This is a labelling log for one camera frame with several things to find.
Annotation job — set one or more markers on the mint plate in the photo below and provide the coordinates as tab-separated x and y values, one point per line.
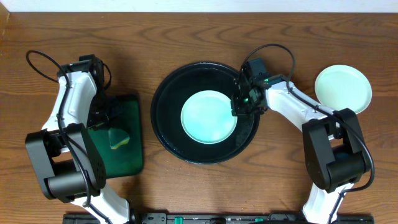
206	117
343	86

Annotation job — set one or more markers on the mint plate front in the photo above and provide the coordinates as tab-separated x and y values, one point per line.
343	86

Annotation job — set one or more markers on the green yellow sponge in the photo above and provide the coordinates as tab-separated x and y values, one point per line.
117	138

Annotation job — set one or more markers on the dark green rectangular tray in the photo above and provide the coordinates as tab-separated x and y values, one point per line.
127	160

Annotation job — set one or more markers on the black mounting rail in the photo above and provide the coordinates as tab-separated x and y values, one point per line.
162	218

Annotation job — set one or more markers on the black round tray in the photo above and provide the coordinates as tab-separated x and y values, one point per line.
167	104

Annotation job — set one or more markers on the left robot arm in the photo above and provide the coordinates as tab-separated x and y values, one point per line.
66	162

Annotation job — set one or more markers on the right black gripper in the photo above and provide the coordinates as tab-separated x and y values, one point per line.
237	109

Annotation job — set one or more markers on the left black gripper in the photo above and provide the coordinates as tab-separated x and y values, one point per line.
104	115

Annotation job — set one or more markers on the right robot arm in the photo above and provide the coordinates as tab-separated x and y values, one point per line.
336	155

